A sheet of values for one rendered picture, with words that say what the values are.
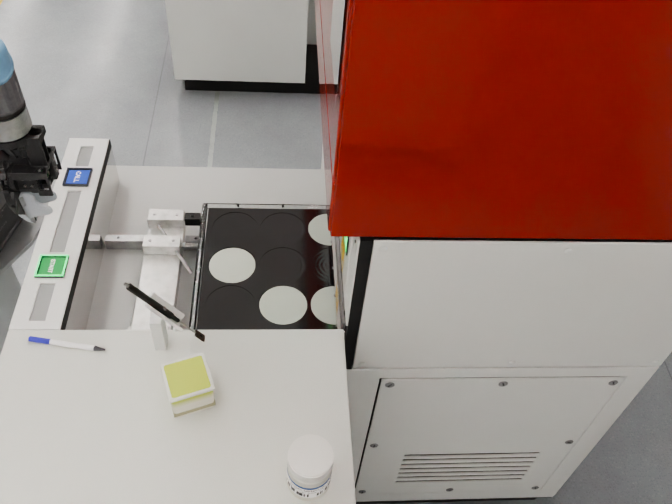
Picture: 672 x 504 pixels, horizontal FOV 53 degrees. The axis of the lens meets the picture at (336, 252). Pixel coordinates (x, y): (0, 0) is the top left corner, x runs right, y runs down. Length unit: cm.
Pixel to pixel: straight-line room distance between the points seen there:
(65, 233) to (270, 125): 189
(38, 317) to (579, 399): 118
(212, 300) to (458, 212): 58
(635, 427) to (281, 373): 158
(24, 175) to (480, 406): 107
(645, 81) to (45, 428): 106
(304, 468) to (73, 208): 81
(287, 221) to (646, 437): 152
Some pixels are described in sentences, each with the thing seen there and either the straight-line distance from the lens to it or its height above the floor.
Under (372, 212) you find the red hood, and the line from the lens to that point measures 106.
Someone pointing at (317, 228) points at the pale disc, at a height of 90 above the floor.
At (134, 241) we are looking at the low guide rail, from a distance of 162.
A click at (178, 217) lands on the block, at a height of 91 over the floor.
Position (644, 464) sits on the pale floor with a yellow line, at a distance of 251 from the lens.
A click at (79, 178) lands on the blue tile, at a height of 96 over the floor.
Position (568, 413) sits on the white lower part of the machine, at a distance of 174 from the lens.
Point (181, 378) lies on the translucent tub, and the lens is 117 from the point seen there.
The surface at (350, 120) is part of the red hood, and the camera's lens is 94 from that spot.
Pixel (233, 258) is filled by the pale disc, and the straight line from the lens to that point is 149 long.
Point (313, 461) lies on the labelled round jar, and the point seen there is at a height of 106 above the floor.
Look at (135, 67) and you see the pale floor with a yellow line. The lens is 369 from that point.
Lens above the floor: 203
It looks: 49 degrees down
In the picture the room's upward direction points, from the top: 6 degrees clockwise
